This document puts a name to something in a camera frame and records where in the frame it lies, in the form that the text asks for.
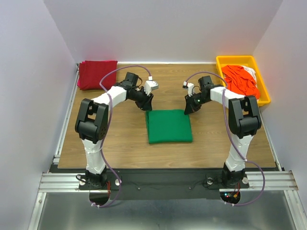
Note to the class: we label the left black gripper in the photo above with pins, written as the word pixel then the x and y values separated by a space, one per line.
pixel 146 101

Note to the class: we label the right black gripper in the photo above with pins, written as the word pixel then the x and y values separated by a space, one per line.
pixel 190 103

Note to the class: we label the green t shirt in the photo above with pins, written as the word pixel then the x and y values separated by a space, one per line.
pixel 168 126

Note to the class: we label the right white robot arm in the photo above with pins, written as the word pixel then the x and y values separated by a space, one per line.
pixel 242 121

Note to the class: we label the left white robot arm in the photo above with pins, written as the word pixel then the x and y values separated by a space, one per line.
pixel 94 117

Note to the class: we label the orange t shirt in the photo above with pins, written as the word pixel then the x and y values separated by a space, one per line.
pixel 239 81

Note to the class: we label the folded red t shirt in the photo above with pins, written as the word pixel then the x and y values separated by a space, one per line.
pixel 91 72

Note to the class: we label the white t shirt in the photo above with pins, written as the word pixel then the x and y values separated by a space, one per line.
pixel 251 71

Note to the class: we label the yellow plastic bin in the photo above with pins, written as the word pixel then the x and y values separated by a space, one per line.
pixel 248 61

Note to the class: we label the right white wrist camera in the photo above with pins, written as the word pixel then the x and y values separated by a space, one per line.
pixel 189 87

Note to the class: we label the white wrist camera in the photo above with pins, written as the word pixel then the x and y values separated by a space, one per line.
pixel 189 87
pixel 149 86

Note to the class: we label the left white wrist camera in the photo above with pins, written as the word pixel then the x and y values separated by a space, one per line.
pixel 149 86

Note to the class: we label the left side aluminium rail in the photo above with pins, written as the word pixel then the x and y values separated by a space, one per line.
pixel 60 142

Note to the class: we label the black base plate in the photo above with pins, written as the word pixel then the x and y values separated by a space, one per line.
pixel 164 184

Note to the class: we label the right side aluminium rail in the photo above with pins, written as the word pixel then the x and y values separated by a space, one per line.
pixel 275 156

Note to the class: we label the aluminium frame rail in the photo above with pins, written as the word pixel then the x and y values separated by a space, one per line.
pixel 274 181

